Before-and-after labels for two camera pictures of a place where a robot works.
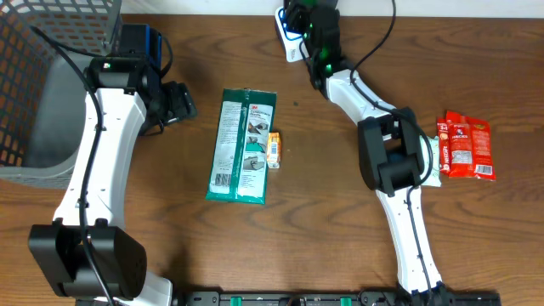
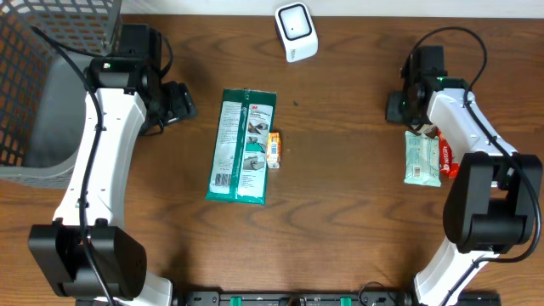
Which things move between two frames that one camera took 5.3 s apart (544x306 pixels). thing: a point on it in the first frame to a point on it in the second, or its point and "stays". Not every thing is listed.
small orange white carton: (274, 150) stays
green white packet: (239, 167) stays
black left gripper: (182, 104) stays
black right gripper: (297, 13) to (393, 112)
